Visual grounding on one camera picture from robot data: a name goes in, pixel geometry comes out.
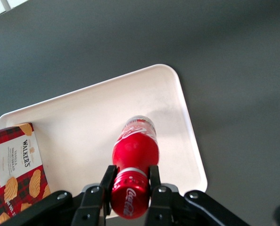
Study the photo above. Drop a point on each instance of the red coke bottle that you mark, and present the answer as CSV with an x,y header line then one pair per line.
x,y
135,150

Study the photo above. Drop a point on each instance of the red tartan shortbread box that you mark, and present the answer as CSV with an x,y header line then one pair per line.
x,y
12,164

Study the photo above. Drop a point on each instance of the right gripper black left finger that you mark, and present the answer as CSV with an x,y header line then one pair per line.
x,y
90,207

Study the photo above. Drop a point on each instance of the white plastic tray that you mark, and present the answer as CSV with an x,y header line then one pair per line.
x,y
95,117

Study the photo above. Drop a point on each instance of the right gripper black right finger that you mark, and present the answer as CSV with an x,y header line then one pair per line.
x,y
164,207

